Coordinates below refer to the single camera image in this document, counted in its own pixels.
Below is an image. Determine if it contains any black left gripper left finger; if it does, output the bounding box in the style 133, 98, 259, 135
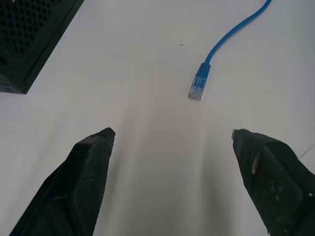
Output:
9, 127, 116, 236

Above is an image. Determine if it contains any black perforated metal box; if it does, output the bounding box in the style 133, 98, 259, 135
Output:
0, 0, 85, 94

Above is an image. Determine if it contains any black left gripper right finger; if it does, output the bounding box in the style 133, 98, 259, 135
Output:
231, 128, 315, 236

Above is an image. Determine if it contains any blue ethernet cable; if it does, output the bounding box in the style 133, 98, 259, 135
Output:
188, 0, 273, 102

